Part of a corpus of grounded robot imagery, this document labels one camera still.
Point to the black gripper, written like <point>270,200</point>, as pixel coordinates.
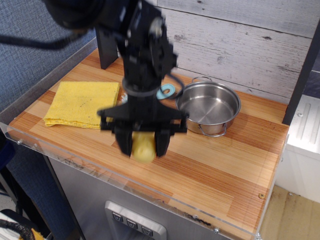
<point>143,112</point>

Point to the yellow toy potato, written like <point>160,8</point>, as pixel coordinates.
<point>143,146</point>

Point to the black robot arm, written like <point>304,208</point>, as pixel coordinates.
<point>140,34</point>

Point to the folded yellow cloth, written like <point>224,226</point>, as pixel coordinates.
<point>76,103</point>

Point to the light blue dish brush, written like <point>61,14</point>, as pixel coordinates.
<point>166,91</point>

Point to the small stainless steel pot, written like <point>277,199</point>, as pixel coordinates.
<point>211,106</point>

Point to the silver toy dishwasher front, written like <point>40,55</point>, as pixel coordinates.
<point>87,193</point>

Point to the silver button control panel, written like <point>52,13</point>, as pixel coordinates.
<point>123,221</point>

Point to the white side cabinet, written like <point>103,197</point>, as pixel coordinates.
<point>299,167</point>

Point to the black left frame post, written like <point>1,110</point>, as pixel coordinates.
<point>107,47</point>

